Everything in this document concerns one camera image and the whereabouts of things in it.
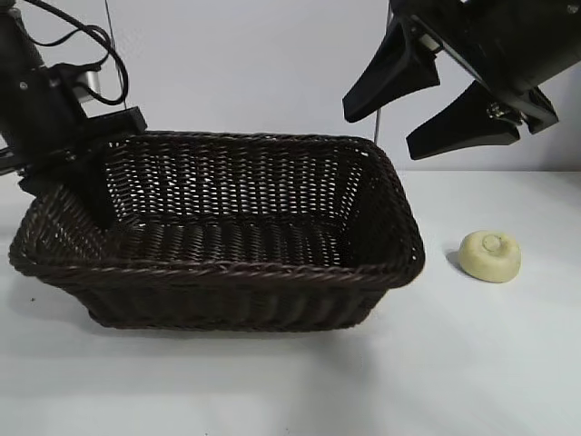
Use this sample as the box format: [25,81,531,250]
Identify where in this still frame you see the pale yellow egg yolk pastry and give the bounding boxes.
[458,230,522,285]

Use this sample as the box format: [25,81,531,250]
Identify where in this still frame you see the thin grey hanging cable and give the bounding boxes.
[372,4,393,143]
[104,0,128,110]

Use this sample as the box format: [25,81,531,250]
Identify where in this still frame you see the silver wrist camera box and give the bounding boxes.
[72,67,102,104]

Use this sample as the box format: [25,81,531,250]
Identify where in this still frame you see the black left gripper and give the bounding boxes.
[0,62,149,230]

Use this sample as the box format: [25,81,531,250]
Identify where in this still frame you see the black looped camera cable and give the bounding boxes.
[25,0,131,110]

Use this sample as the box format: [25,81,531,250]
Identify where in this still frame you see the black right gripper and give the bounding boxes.
[341,0,581,161]

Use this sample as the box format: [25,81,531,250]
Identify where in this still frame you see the dark brown woven basket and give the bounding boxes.
[8,130,426,332]

